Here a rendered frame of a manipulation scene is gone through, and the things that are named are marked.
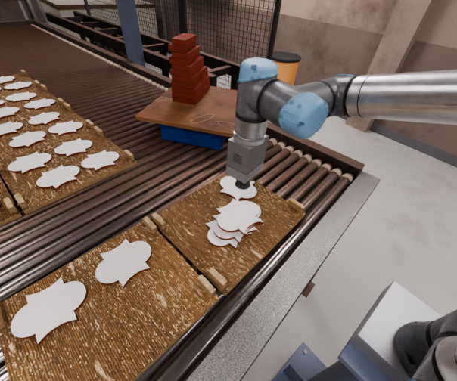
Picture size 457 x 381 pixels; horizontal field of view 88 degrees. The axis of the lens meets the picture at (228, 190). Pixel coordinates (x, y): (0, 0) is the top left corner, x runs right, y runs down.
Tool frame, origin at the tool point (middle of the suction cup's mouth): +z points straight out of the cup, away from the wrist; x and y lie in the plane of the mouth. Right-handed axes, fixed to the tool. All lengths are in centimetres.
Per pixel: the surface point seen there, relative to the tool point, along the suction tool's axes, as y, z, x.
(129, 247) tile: 28.7, 16.0, -17.9
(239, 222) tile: 2.5, 13.0, 2.2
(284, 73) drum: -281, 56, -123
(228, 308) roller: 22.9, 18.6, 14.4
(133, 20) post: -85, -12, -163
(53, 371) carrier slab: 55, 17, -5
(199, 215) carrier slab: 6.1, 17.0, -11.5
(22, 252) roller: 48, 19, -41
